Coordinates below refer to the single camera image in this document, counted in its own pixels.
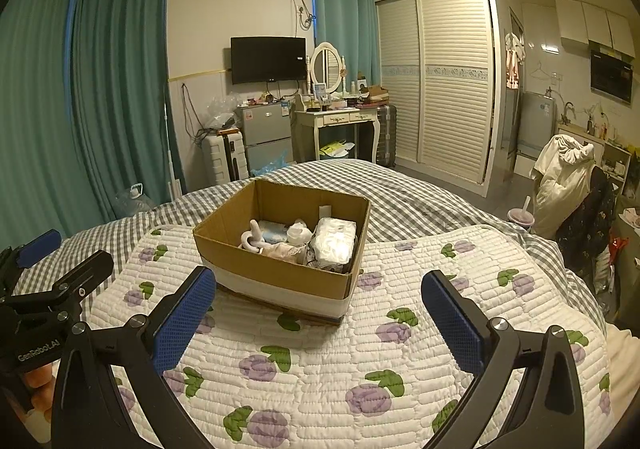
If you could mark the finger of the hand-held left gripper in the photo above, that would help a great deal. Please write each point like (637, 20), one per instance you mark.
(40, 246)
(85, 274)

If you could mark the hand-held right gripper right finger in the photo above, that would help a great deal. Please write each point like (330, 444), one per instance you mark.
(452, 316)

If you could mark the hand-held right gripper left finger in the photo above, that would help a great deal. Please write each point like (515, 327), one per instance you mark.
(185, 314)

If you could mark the brown cardboard box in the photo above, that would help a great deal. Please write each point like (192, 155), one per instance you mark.
(280, 284)

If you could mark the cream cloth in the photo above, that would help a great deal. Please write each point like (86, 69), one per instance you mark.
(282, 253)

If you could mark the light blue cloth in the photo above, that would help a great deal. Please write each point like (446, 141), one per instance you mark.
(275, 230)

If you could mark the floral tissue pack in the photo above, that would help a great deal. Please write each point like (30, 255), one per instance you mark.
(332, 244)

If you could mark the white cloth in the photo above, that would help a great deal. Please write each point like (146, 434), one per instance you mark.
(300, 233)

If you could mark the person's left hand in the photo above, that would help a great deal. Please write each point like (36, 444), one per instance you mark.
(39, 381)

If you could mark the clear water jug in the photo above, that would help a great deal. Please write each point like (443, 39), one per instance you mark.
(134, 201)

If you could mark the cup with straw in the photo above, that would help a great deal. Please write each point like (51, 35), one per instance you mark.
(520, 218)

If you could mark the quilted floral mat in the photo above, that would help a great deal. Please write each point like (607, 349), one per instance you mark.
(325, 379)

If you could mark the wide teal curtain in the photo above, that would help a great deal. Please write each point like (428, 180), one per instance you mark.
(35, 104)

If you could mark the white pole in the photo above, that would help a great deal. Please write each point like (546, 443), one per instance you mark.
(172, 149)

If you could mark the dark floral garment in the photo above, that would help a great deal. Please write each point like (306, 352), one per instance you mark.
(587, 234)

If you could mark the white suitcase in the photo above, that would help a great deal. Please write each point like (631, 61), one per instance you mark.
(225, 159)

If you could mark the white garment on chair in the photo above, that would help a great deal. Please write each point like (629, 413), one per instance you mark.
(562, 184)

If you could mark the blue plastic bag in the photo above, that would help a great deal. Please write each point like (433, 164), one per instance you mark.
(270, 164)

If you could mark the red plastic bag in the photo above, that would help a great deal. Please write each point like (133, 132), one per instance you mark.
(619, 254)

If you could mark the dark suitcase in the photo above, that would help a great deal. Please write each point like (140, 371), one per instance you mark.
(387, 134)

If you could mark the grey mini fridge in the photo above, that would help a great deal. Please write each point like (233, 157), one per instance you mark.
(262, 134)

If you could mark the clear plastic bag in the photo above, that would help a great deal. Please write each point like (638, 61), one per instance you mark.
(220, 114)

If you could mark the yellow paper bag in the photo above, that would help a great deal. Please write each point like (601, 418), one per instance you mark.
(336, 150)

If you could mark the white dressing table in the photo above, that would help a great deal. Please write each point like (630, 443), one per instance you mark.
(340, 119)

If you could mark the white sliding door wardrobe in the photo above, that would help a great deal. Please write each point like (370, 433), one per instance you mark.
(450, 79)

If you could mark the pink hanging garment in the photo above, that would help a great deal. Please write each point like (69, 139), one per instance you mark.
(514, 61)

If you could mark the white oval mirror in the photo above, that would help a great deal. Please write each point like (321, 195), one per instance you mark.
(326, 66)

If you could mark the black range hood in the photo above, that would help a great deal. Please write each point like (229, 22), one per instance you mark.
(611, 76)

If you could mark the light blue window curtain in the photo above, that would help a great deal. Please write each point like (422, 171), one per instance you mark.
(345, 19)

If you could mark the black wall television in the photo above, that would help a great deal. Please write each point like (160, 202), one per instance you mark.
(267, 59)

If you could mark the white wall cabinets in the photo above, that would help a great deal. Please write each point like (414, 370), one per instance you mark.
(595, 26)

